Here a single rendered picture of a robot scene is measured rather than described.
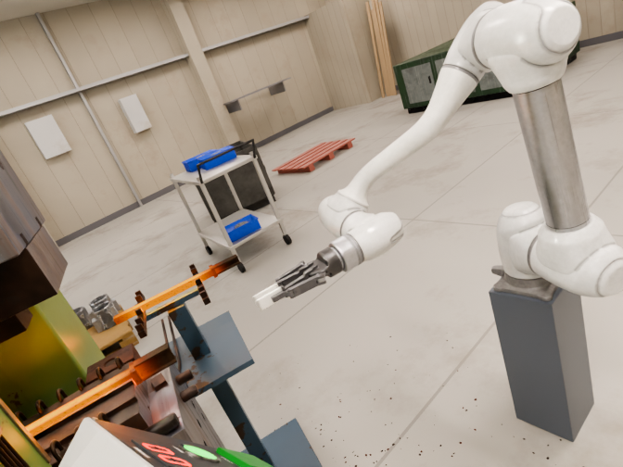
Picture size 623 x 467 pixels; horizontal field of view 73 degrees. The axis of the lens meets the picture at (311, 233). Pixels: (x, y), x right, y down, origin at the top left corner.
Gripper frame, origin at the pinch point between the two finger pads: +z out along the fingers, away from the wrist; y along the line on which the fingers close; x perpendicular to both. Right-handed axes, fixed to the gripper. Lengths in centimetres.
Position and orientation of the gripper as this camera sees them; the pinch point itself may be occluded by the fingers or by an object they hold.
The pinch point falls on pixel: (268, 296)
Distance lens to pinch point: 106.3
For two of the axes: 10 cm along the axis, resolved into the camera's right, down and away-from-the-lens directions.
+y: -4.2, -2.1, 8.8
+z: -8.4, 4.5, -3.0
